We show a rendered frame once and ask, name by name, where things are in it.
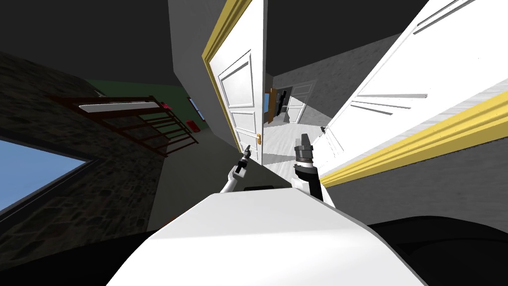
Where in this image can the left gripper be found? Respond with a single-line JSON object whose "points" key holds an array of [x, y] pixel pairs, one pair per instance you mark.
{"points": [[244, 155]]}

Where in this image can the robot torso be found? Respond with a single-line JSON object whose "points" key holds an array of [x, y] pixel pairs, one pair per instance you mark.
{"points": [[262, 238]]}

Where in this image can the small blue window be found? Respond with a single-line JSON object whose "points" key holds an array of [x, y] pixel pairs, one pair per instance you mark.
{"points": [[197, 108]]}

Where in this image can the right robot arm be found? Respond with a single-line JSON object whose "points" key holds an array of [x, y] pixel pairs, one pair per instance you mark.
{"points": [[307, 178]]}

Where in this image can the dark red metal rack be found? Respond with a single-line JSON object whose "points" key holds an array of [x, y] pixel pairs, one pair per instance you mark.
{"points": [[151, 123]]}

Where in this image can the large white panelled door leaf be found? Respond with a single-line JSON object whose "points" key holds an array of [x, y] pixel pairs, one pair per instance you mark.
{"points": [[416, 71]]}

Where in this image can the distant white door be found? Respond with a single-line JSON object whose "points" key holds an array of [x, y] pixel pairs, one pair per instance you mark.
{"points": [[297, 105]]}

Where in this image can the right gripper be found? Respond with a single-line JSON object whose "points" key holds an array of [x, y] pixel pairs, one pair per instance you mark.
{"points": [[304, 152]]}

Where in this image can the brown wooden door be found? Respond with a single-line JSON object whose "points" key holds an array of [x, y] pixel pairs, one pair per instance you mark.
{"points": [[272, 104]]}

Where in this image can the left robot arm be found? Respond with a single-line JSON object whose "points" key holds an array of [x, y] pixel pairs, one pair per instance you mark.
{"points": [[229, 183]]}

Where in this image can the small red box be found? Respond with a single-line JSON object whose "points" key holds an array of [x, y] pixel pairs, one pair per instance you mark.
{"points": [[193, 126]]}

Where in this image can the large blue window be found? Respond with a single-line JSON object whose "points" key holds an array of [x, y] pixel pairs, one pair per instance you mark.
{"points": [[27, 174]]}

